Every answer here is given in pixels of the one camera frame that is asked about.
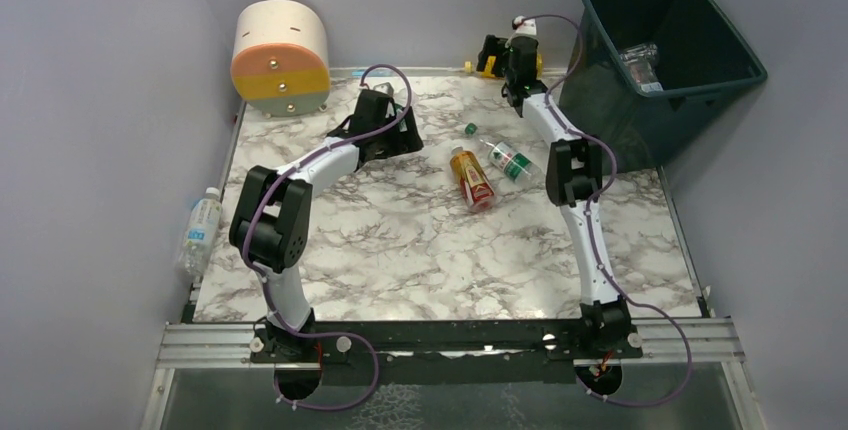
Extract yellow bottle green label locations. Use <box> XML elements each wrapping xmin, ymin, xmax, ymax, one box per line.
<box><xmin>463</xmin><ymin>54</ymin><xmax>507</xmax><ymax>79</ymax></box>

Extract clear bottle green cap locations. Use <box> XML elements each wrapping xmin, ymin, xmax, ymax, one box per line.
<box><xmin>480</xmin><ymin>139</ymin><xmax>544</xmax><ymax>186</ymax></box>

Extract clear bottle purple-blue label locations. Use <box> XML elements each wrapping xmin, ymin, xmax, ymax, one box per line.
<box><xmin>619</xmin><ymin>42</ymin><xmax>664</xmax><ymax>93</ymax></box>

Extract amber tea bottle red label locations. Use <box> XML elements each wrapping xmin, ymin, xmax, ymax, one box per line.
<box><xmin>449</xmin><ymin>147</ymin><xmax>497</xmax><ymax>212</ymax></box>

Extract tall clear bottle blue label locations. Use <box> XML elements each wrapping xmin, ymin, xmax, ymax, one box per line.
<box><xmin>179</xmin><ymin>187</ymin><xmax>222</xmax><ymax>277</ymax></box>

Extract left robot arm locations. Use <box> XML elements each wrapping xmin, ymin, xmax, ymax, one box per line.
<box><xmin>229</xmin><ymin>89</ymin><xmax>423</xmax><ymax>338</ymax></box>

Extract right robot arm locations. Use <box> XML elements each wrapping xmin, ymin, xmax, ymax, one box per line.
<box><xmin>475</xmin><ymin>35</ymin><xmax>631</xmax><ymax>351</ymax></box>

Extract dark green plastic bin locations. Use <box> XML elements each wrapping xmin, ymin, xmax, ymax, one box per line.
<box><xmin>558</xmin><ymin>0</ymin><xmax>768</xmax><ymax>173</ymax></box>

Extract round pastel drawer cabinet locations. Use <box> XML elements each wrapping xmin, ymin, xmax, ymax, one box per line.
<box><xmin>230</xmin><ymin>0</ymin><xmax>331</xmax><ymax>118</ymax></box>

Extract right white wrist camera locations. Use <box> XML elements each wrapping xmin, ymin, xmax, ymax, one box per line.
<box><xmin>510</xmin><ymin>16</ymin><xmax>538</xmax><ymax>39</ymax></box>

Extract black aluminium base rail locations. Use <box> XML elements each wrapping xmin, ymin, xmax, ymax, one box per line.
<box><xmin>156</xmin><ymin>318</ymin><xmax>746</xmax><ymax>386</ymax></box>

